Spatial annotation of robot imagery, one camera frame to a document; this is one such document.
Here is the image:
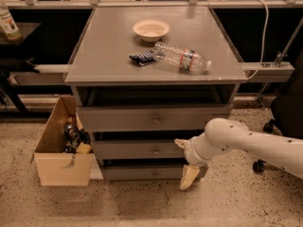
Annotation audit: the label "cardboard box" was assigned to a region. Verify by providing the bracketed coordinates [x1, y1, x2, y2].
[33, 96, 93, 186]

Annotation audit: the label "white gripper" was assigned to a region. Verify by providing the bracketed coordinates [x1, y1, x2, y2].
[174, 136, 208, 190]

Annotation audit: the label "grey top drawer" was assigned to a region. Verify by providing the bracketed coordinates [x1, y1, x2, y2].
[77, 104, 232, 132]

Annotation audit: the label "grey bottom drawer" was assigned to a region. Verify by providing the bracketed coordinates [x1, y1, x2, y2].
[101, 165, 184, 181]

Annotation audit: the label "clear plastic water bottle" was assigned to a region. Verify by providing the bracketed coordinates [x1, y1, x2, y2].
[152, 42, 211, 73]

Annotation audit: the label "yellow sponge in box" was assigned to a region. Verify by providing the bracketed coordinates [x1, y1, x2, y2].
[76, 142, 91, 154]

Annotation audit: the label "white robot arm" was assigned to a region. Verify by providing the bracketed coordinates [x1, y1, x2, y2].
[174, 118, 303, 190]

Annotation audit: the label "dark blue snack packet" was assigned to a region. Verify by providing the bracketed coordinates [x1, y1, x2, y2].
[129, 50, 155, 66]

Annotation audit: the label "green labelled bottle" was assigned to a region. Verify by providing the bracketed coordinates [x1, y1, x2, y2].
[0, 1, 23, 41]

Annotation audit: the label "black side table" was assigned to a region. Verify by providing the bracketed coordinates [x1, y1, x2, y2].
[0, 23, 41, 115]

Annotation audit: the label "white paper bowl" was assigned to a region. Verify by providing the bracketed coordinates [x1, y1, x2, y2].
[133, 19, 169, 43]

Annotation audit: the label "dark cans in box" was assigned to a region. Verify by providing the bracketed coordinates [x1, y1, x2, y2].
[64, 123, 90, 153]

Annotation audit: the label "black office chair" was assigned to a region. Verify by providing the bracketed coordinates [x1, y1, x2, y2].
[263, 51, 303, 178]

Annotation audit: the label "grey drawer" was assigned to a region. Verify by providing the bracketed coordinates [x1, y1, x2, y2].
[92, 140, 184, 160]
[77, 104, 232, 132]
[101, 165, 184, 181]

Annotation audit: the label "grey drawer cabinet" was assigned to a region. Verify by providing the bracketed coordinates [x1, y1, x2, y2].
[65, 7, 246, 169]

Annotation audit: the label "white cable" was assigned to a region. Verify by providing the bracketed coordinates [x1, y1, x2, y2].
[246, 0, 270, 81]

